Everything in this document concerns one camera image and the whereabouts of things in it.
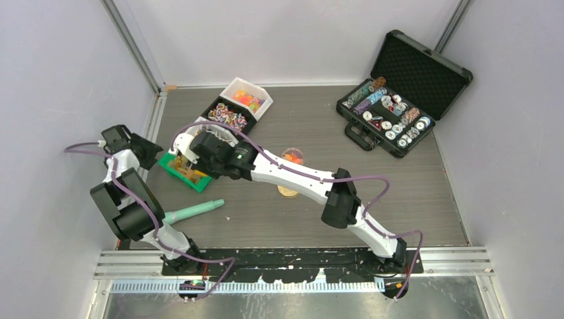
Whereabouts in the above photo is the green bin with candies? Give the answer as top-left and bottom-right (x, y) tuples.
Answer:
(158, 153), (212, 193)

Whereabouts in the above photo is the clear plastic jar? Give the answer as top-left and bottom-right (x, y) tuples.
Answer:
(281, 148), (304, 165)

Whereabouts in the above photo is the gold jar lid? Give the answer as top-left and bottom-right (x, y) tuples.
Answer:
(277, 185), (299, 198)

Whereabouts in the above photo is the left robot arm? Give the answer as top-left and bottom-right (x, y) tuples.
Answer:
(90, 124), (204, 275)

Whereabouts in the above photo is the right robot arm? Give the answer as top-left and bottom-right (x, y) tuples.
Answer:
(173, 131), (406, 273)

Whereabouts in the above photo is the white bin with wrapped candies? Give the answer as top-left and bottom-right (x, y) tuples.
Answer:
(193, 124), (239, 146)

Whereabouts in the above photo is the white bin with gummy candies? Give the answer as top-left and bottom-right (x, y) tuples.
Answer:
(219, 77), (273, 120)

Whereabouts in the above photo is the black bin with lollipops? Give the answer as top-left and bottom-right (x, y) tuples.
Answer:
(202, 97), (258, 134)

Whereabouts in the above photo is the mint green pen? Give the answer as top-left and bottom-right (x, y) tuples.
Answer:
(164, 199), (225, 225)

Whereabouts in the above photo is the black poker chip case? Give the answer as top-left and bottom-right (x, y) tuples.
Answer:
(336, 30), (474, 158)

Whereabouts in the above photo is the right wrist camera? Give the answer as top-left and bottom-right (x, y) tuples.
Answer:
(171, 133), (199, 164)

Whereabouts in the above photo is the aluminium frame rail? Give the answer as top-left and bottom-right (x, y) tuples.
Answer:
(100, 0), (166, 96)

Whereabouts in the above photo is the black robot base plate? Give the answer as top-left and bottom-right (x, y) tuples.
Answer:
(161, 247), (424, 284)

